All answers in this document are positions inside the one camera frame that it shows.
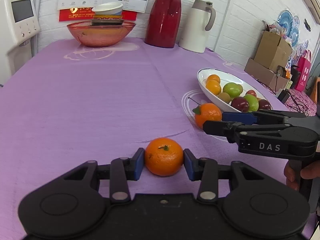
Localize dark red plum back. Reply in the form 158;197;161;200
231;96;249;113

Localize white water dispenser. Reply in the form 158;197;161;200
0;0;40;85

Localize dark red plum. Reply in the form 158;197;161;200
231;96;249;113
258;99;272;110

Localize blue decorative paper fans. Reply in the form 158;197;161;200
277;10;300;47

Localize dark red plum front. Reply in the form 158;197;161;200
258;99;272;110

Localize small brown longan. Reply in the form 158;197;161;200
217;92;231;104

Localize orange tangerine with stem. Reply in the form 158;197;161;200
193;103;222;129

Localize person's right hand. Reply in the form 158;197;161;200
284;160;320;191

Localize red tomato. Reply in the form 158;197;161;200
246;89;257;97

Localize flat cardboard box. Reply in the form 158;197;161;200
245;59;289;92

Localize red thermos jug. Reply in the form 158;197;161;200
145;0;181;48

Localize white porcelain plate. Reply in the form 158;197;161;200
197;68;273;113

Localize cream thermos jug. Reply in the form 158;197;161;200
178;0;216;53

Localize brown cardboard box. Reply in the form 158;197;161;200
253;31;292;72

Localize green jujube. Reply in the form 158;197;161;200
244;94;259;112
222;82;243;99

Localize black power adapter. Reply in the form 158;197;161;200
276;89;290;104

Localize pink floral bedcover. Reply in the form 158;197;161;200
285;89;317;116

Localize pink gift bag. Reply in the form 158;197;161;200
295;50;311;92

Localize yellow-orange kumquat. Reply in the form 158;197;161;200
206;80;221;96

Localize orange kumquat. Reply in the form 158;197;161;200
207;74;221;83

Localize orange glass bowl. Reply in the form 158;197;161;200
67;21;136;48

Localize purple tablecloth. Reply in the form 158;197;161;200
1;38;286;239

